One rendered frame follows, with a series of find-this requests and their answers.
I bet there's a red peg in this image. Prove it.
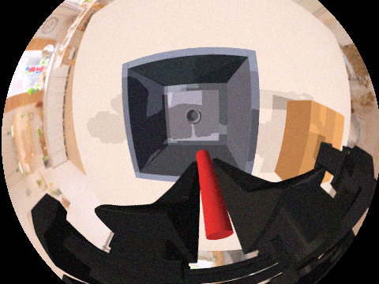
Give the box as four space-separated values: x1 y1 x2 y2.
197 149 234 240

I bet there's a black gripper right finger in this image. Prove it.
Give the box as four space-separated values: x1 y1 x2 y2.
212 159 326 255

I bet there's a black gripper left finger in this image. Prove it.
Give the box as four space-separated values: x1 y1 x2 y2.
95 161 200 263

